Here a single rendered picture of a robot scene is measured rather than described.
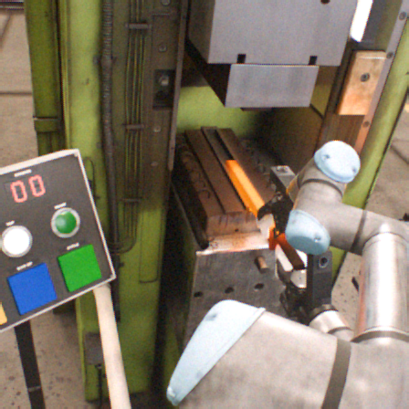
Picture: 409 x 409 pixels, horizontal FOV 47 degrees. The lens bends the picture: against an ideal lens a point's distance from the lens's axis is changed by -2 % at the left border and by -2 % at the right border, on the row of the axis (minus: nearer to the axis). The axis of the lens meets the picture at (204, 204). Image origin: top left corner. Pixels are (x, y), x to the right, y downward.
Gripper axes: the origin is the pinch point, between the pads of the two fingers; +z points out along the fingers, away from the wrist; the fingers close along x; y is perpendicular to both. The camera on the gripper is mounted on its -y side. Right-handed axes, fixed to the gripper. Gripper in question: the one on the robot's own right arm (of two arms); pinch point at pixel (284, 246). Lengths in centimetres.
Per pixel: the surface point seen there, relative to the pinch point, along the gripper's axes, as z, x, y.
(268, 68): 16.6, -3.5, -34.1
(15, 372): 51, -70, 100
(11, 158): 212, -76, 97
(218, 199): 23.0, -7.6, 2.8
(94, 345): 28, -40, 60
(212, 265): 11.6, -11.4, 14.6
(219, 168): 36.5, -3.1, 2.2
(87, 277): 0.5, -42.5, 2.5
